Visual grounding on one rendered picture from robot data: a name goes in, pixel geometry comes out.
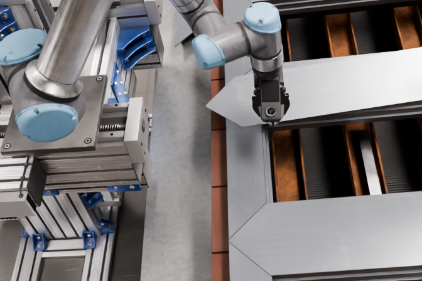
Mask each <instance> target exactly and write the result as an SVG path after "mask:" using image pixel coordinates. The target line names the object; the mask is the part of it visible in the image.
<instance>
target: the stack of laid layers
mask: <svg viewBox="0 0 422 281"><path fill-rule="evenodd" d="M407 1H418V0H267V1H256V2H253V4H254V3H260V2H264V3H270V4H272V5H273V6H275V7H276V8H277V9H278V12H279V15H287V14H298V13H309V12H315V11H326V10H333V9H343V8H354V7H361V6H372V5H378V4H389V3H401V2H407ZM383 53H388V52H383ZM376 54H381V53H371V54H364V55H352V56H340V57H333V58H322V59H315V60H303V61H291V62H284V63H283V69H285V68H293V67H297V66H305V65H312V64H317V63H325V62H329V61H337V60H344V59H349V58H356V57H361V56H368V55H376ZM417 118H422V100H419V101H414V102H406V103H399V104H394V105H386V106H381V107H373V108H369V109H361V110H353V111H348V112H341V113H336V114H328V115H321V116H316V117H308V118H303V119H295V120H287V121H282V122H279V123H278V124H277V125H275V126H274V125H273V126H270V125H269V124H261V128H262V145H263V155H264V173H265V182H266V200H267V203H273V187H272V179H271V163H270V154H269V138H268V132H272V131H279V130H293V129H306V128H314V127H327V126H334V125H348V124H361V123H369V122H382V121H390V120H403V119H417ZM271 276H272V281H422V265H420V266H410V267H391V268H373V269H363V270H345V271H335V272H317V273H298V274H288V275H271Z"/></svg>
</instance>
